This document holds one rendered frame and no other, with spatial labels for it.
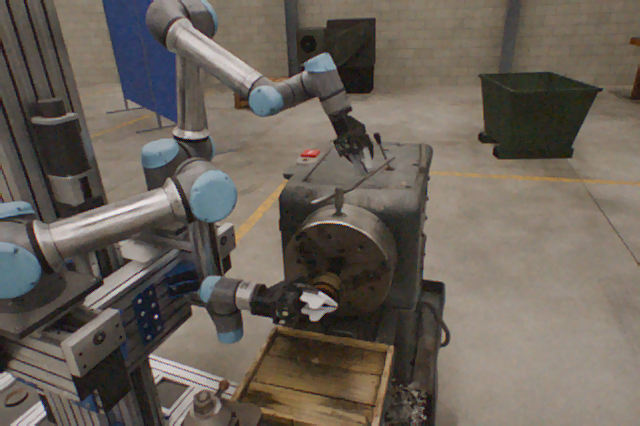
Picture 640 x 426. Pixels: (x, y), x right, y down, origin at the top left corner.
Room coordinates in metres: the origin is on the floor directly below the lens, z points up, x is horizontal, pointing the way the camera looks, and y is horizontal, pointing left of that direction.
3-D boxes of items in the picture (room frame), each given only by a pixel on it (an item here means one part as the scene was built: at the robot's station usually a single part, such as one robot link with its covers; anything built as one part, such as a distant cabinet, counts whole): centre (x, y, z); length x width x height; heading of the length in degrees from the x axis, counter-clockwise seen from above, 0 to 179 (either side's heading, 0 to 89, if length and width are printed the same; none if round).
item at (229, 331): (1.00, 0.27, 0.98); 0.11 x 0.08 x 0.11; 29
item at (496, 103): (5.49, -2.65, 0.43); 1.34 x 0.94 x 0.85; 176
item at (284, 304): (0.93, 0.11, 1.08); 0.12 x 0.09 x 0.08; 71
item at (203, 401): (0.55, 0.21, 1.17); 0.04 x 0.04 x 0.03
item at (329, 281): (0.97, -0.01, 1.08); 0.09 x 0.09 x 0.09; 72
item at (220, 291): (0.99, 0.26, 1.08); 0.11 x 0.08 x 0.09; 71
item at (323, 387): (0.86, 0.02, 0.89); 0.36 x 0.30 x 0.04; 72
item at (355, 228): (1.11, -0.05, 1.08); 0.32 x 0.09 x 0.32; 72
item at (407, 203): (1.50, -0.16, 1.06); 0.59 x 0.48 x 0.39; 162
